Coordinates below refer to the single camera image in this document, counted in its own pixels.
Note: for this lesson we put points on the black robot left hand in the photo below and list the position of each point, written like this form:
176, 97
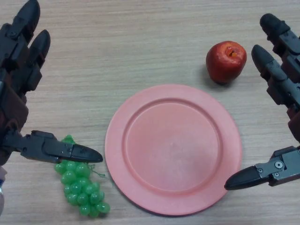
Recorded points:
14, 70

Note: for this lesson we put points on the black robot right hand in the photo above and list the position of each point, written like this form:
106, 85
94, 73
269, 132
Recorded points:
286, 70

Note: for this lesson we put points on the red apple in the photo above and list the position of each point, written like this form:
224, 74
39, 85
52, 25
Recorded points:
223, 64

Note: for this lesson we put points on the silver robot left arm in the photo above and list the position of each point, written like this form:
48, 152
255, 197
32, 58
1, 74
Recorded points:
2, 187

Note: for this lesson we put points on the pink round plate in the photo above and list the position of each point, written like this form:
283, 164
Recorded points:
173, 150

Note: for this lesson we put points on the green grape bunch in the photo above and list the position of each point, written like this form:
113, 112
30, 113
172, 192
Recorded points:
79, 187

